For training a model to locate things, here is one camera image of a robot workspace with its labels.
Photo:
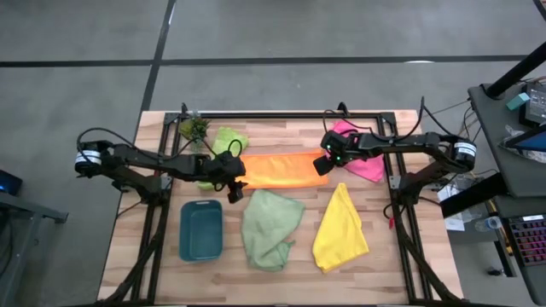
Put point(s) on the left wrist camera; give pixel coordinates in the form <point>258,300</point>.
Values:
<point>236,194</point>

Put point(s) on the backlit black keyboard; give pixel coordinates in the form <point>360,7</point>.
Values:
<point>531,239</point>

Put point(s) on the black device with blue light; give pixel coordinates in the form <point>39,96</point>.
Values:
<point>8,183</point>

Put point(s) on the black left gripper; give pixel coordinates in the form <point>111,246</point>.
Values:
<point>224,168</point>

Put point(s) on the black aluminium table frame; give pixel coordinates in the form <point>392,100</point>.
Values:
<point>277,115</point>

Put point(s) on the orange microfiber towel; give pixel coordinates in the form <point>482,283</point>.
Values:
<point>281,170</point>

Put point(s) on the teal plastic bin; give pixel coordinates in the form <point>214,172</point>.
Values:
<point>200,230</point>

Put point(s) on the small potted plant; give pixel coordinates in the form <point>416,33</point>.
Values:
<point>194,128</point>

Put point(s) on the small teal box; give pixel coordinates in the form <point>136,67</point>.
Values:
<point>518,101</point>

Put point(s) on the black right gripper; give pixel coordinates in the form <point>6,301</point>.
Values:
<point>341,147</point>

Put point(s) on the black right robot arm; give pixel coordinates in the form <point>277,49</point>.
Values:
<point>409,143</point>

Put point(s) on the pale green teal-edged towel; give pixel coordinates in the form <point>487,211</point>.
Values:
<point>268,230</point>

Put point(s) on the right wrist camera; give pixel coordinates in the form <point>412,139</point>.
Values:
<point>322,165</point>

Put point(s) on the white papers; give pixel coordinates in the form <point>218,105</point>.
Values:
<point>454,221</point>

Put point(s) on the black slanted pole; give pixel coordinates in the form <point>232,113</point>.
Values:
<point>518,70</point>

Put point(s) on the grey metal stand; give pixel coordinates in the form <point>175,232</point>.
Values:
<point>25,206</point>

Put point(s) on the clear water bottle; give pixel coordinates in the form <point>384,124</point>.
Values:
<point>490,223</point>

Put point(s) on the pink microfiber towel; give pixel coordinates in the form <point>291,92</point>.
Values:
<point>367,168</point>

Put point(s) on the black tablet device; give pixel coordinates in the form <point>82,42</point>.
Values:
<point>537,104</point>

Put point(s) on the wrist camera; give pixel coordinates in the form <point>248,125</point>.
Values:
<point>322,165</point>
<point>236,194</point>

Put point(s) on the yellow microfiber towel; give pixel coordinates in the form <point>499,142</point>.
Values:
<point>339,230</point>

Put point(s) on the lime green microfiber towel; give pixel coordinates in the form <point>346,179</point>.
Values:
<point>226,138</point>

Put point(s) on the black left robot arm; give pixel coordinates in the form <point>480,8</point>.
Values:
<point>141,160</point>

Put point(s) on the black side desk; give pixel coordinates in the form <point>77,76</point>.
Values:
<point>495,140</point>

